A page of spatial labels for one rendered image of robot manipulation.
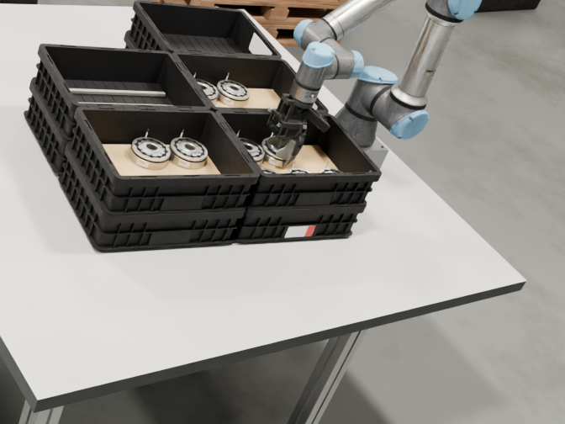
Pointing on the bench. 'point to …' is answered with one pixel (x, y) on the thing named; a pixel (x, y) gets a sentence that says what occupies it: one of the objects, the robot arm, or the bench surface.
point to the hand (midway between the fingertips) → (283, 157)
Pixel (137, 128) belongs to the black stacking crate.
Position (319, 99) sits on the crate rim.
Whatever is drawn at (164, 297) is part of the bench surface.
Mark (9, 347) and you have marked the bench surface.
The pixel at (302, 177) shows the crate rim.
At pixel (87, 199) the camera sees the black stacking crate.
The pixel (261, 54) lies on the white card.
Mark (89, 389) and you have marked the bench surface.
